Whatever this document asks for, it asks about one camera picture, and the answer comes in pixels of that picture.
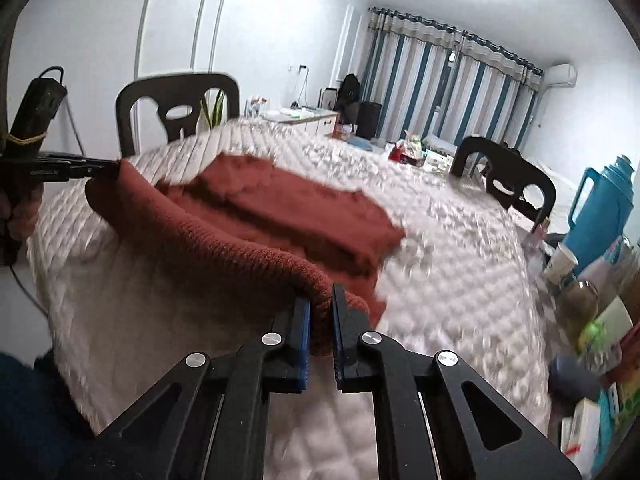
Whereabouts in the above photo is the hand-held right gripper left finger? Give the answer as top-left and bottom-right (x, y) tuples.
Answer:
(95, 296), (312, 480)

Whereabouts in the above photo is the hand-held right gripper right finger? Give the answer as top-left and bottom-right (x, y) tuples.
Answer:
(331, 284), (583, 480)

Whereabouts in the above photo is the red knit sweater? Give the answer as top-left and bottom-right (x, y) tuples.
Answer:
(85, 152), (406, 356)

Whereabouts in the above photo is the person's left hand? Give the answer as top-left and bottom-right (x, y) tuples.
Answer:
(0, 185), (44, 242)

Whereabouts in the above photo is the dark wooden chair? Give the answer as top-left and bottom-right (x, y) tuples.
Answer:
(115, 73), (241, 159)
(450, 136), (557, 227)

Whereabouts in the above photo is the green potted plant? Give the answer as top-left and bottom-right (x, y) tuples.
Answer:
(199, 88), (227, 129)

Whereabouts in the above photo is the white quilted blanket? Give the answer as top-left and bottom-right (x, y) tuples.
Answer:
(27, 117), (551, 480)

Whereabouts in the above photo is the red packet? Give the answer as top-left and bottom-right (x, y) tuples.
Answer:
(388, 142), (427, 167)

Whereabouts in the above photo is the white desk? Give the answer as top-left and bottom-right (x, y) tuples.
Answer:
(259, 106), (339, 137)

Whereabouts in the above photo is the black box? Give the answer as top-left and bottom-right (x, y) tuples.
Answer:
(355, 101), (384, 141)

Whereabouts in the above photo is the small pink bottle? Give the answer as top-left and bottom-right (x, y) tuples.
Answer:
(532, 216), (552, 247)

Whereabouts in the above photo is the white paper cup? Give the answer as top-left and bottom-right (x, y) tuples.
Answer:
(543, 243), (579, 287)

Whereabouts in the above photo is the dark blue case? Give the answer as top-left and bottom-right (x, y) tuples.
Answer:
(548, 355), (602, 402)

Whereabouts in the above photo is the glass teapot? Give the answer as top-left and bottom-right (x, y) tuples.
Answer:
(554, 279), (601, 342)

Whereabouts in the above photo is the black backpack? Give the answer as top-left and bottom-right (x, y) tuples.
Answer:
(337, 73), (362, 122)

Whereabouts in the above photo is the person's dark blue clothing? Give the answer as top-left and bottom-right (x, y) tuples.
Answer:
(0, 351), (103, 480)

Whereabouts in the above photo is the small green object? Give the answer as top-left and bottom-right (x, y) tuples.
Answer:
(579, 322), (610, 352)

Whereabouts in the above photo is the white cardboard box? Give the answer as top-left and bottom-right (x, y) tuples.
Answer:
(559, 399), (602, 462)

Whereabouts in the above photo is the blue striped curtain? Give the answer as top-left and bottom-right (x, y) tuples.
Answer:
(452, 31), (544, 152)
(360, 7), (467, 145)

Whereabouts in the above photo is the blue thermos jug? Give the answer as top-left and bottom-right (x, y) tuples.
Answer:
(567, 154), (639, 275)

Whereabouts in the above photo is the white air conditioner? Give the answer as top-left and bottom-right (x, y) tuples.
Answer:
(542, 63), (577, 92)

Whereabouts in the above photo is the black cable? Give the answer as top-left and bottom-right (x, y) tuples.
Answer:
(6, 259), (52, 320)

